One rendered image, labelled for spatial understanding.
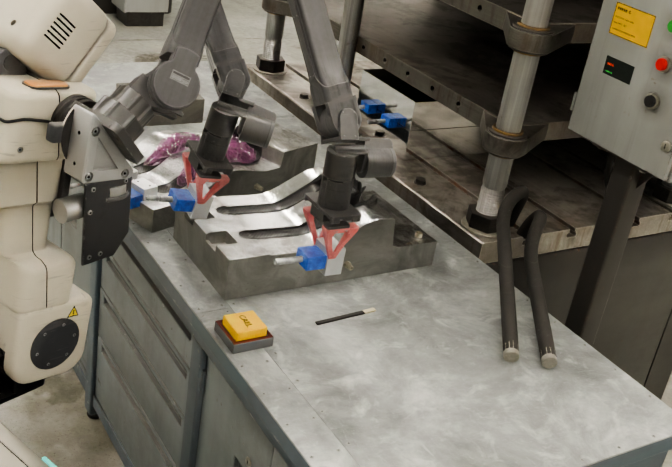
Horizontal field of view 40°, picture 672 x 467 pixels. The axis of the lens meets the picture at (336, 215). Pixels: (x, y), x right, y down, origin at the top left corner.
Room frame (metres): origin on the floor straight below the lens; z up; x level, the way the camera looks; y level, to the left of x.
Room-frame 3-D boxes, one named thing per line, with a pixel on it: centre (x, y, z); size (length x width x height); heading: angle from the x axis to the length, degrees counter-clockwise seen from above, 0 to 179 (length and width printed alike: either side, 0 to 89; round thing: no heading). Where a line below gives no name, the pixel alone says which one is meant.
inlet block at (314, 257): (1.50, 0.04, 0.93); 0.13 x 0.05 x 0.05; 124
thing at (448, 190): (2.77, -0.32, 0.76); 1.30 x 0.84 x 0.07; 35
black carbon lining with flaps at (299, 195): (1.78, 0.07, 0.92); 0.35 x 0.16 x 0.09; 125
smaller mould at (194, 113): (2.42, 0.53, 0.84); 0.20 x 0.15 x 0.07; 125
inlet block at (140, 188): (1.77, 0.45, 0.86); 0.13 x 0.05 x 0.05; 142
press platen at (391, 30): (2.76, -0.34, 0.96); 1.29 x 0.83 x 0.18; 35
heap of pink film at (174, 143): (2.01, 0.33, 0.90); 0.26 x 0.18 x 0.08; 142
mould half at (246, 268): (1.78, 0.05, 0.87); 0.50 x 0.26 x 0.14; 125
